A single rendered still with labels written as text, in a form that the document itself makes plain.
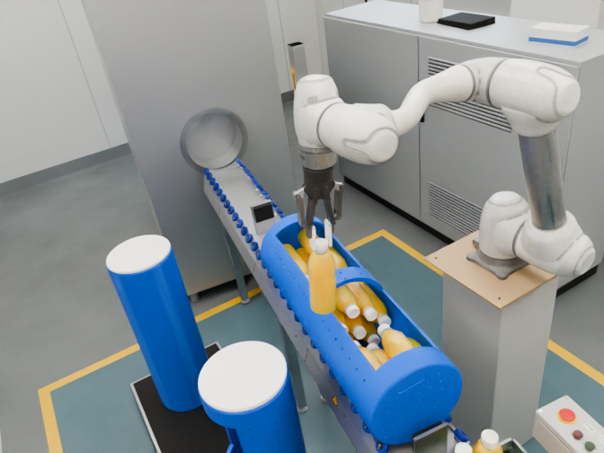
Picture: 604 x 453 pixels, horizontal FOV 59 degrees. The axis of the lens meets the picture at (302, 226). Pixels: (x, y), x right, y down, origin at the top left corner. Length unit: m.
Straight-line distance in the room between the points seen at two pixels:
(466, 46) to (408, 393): 2.19
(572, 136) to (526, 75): 1.48
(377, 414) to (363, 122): 0.74
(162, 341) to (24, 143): 3.94
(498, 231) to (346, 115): 0.97
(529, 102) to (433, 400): 0.80
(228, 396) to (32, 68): 4.76
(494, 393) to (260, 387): 1.03
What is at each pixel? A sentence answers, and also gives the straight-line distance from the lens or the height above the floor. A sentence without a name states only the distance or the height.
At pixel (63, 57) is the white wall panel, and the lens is 5.98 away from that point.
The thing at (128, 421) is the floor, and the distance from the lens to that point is 3.16.
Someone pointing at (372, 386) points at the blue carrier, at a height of 1.19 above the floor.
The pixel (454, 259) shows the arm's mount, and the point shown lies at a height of 1.01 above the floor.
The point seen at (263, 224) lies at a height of 0.98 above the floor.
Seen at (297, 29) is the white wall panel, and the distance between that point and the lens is 6.81.
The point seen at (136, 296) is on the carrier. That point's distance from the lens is 2.38.
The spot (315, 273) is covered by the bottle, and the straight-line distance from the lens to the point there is 1.41.
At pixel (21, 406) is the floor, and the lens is 3.58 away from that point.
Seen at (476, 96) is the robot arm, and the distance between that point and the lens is 1.55.
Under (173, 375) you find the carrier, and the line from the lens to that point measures 2.68.
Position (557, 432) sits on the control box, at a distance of 1.49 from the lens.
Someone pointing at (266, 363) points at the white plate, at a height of 1.04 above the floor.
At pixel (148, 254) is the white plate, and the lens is 2.37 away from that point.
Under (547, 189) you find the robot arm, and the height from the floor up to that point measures 1.45.
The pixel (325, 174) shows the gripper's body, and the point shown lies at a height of 1.69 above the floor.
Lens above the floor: 2.27
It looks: 32 degrees down
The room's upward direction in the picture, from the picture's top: 9 degrees counter-clockwise
